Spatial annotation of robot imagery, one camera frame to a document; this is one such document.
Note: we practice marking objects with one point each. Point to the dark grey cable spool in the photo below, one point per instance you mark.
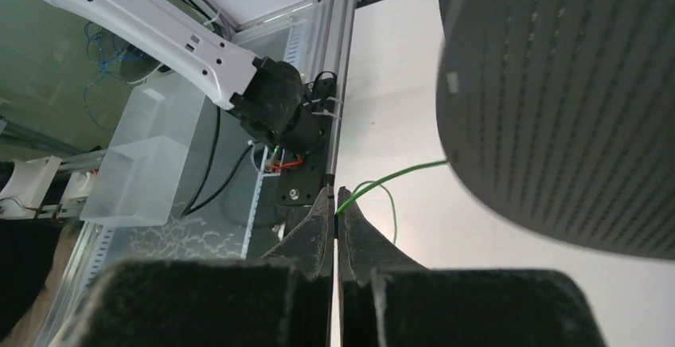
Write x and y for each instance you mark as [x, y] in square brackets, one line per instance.
[558, 115]

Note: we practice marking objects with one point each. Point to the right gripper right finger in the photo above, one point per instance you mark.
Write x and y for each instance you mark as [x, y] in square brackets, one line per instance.
[388, 299]

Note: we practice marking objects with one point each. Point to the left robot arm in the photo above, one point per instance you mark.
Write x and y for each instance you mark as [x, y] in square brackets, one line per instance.
[267, 96]

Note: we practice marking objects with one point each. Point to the translucent plastic box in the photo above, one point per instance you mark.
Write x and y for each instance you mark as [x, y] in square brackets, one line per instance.
[141, 169]

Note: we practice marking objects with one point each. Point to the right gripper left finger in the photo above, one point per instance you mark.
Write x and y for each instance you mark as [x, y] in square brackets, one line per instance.
[280, 299]

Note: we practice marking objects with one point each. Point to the background spool with blue wire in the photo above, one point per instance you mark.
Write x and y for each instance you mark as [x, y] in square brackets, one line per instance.
[114, 59]

